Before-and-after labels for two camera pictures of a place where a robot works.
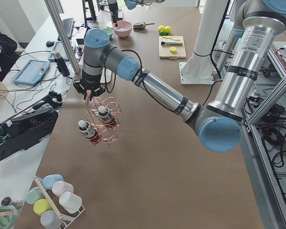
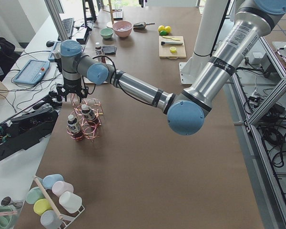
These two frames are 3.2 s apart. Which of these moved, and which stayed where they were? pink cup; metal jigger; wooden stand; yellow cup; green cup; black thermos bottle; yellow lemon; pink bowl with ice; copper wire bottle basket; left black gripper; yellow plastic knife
Moved: copper wire bottle basket; left black gripper; wooden stand
Stayed: metal jigger; pink bowl with ice; green cup; yellow cup; yellow plastic knife; pink cup; black thermos bottle; yellow lemon
